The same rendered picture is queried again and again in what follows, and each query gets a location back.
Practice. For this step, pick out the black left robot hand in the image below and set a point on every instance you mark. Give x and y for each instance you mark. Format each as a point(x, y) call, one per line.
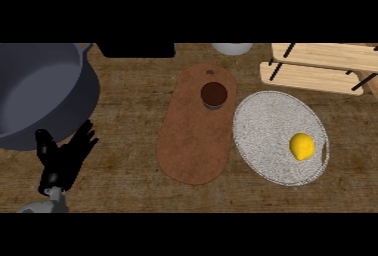
point(61, 160)

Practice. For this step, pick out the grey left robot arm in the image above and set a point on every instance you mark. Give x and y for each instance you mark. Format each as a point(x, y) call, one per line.
point(46, 205)

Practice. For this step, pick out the grey speckled oval placemat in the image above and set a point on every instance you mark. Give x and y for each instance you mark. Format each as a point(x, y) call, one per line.
point(275, 140)

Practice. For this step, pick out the yellow bell pepper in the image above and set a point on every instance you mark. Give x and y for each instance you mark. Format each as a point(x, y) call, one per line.
point(301, 146)

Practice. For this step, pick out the pale wooden tiered shelf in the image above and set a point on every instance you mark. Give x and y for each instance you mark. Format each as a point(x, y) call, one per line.
point(319, 66)

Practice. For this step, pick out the brown oval cutting board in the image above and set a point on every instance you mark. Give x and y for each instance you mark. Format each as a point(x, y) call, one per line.
point(193, 140)

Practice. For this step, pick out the black appliance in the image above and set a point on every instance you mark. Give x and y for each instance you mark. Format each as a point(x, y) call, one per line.
point(136, 50)

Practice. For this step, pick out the dark brown can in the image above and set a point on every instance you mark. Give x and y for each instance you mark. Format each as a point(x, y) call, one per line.
point(214, 94)

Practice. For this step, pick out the white bowl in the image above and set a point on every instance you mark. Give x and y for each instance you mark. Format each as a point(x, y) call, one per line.
point(232, 48)

